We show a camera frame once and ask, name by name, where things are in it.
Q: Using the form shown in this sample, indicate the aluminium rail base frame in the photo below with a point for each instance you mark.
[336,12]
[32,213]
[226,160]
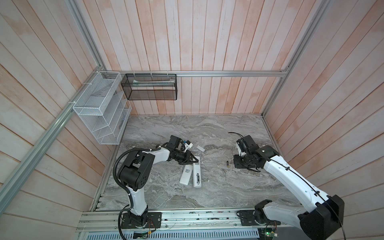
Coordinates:
[187,224]

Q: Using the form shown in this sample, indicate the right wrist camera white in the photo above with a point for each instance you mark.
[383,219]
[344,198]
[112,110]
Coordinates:
[240,149]

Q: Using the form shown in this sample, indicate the long white remote control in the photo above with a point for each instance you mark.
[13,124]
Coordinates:
[197,176]

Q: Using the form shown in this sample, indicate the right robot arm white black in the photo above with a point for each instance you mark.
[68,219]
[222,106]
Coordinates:
[319,214]

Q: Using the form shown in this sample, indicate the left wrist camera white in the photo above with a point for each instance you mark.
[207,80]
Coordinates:
[186,145]

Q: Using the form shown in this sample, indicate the horizontal aluminium wall rail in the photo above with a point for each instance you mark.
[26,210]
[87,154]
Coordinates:
[231,73]

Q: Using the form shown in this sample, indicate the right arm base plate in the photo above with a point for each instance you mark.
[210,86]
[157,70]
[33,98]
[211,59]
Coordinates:
[250,218]

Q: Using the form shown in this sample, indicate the short white remote control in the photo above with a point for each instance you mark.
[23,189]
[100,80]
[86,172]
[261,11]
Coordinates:
[186,175]

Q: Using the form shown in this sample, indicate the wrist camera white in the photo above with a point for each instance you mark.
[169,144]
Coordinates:
[186,145]
[240,149]

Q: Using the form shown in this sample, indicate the left aluminium wall rail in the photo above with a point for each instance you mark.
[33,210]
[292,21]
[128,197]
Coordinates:
[24,169]

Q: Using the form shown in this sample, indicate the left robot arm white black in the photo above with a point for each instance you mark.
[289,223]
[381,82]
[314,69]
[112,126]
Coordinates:
[132,169]

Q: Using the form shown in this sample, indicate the black wire mesh basket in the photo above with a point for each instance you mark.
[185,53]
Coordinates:
[150,87]

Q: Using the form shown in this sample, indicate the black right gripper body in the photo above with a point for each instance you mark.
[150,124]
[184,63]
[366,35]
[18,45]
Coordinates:
[241,161]

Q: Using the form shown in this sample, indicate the white wire mesh shelf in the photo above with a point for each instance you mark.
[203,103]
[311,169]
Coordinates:
[103,108]

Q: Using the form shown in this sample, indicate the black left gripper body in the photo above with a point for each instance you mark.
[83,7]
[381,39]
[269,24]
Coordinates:
[182,157]

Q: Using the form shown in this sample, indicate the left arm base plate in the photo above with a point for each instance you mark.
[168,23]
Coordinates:
[147,220]

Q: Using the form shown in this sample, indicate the white battery compartment cover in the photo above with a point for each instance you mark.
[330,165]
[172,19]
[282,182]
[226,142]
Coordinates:
[201,148]

